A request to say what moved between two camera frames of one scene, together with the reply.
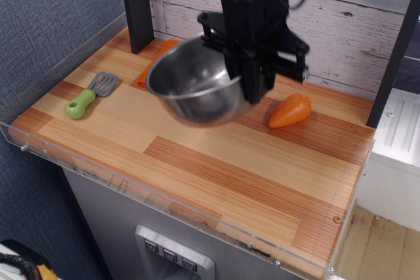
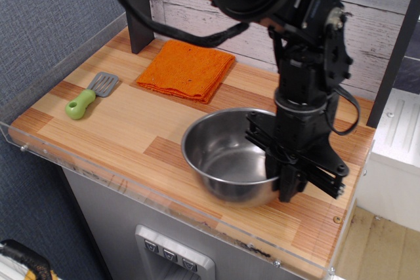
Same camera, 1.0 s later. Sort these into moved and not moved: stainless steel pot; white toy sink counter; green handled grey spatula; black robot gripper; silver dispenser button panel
Moved: black robot gripper; stainless steel pot
Not moved: green handled grey spatula; silver dispenser button panel; white toy sink counter
